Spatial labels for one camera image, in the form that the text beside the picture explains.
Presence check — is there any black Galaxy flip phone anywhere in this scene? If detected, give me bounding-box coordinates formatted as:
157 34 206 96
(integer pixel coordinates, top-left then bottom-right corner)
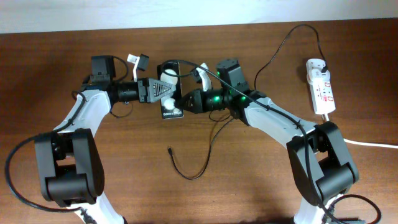
157 64 184 119

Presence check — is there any black USB charging cable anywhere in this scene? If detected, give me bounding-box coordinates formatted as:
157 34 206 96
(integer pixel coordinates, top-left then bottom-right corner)
167 24 328 180

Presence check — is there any white power strip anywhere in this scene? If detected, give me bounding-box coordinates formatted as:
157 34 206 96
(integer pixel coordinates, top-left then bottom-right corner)
305 58 336 115

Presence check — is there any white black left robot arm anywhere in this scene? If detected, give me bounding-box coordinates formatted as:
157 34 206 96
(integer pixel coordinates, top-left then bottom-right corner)
34 55 177 223

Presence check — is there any white USB charger plug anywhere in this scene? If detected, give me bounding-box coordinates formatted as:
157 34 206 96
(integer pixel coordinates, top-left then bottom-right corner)
307 68 330 85

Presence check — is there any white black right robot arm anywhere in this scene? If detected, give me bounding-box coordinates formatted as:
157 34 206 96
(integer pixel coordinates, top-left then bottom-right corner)
175 58 359 223

